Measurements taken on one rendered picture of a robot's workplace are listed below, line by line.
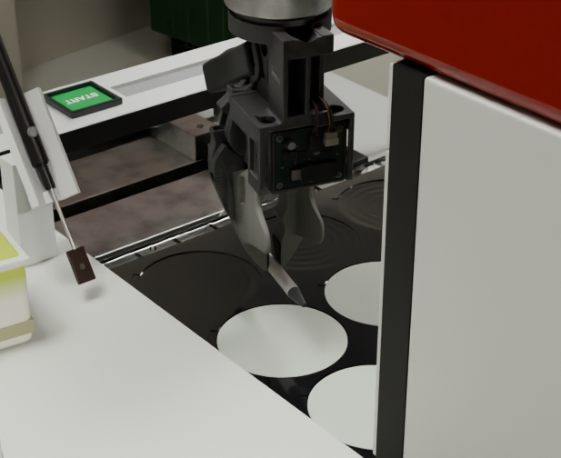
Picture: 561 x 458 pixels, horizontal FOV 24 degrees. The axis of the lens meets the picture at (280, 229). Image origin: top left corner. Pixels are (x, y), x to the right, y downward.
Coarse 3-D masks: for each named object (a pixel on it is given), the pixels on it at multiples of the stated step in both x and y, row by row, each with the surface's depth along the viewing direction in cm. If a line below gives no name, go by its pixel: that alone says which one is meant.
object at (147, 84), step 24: (216, 48) 138; (336, 48) 138; (120, 72) 132; (144, 72) 132; (168, 72) 133; (192, 72) 133; (120, 96) 127; (144, 96) 127; (168, 96) 127; (72, 120) 122; (96, 120) 122; (0, 144) 117
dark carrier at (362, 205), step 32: (320, 192) 122; (352, 192) 123; (352, 224) 117; (160, 256) 112; (192, 256) 112; (224, 256) 112; (320, 256) 112; (352, 256) 112; (160, 288) 108; (192, 288) 108; (224, 288) 108; (256, 288) 108; (320, 288) 108; (192, 320) 103; (224, 320) 103; (352, 320) 103; (352, 352) 100; (288, 384) 96; (352, 448) 89
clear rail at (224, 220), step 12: (384, 156) 128; (360, 168) 126; (372, 168) 127; (264, 204) 120; (192, 228) 116; (204, 228) 116; (216, 228) 117; (156, 240) 114; (168, 240) 114; (180, 240) 115; (132, 252) 112; (144, 252) 113; (108, 264) 111
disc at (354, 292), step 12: (360, 264) 111; (372, 264) 111; (336, 276) 109; (348, 276) 109; (360, 276) 109; (372, 276) 109; (336, 288) 108; (348, 288) 108; (360, 288) 108; (372, 288) 108; (336, 300) 106; (348, 300) 106; (360, 300) 106; (372, 300) 106; (348, 312) 104; (360, 312) 104; (372, 312) 104; (372, 324) 103
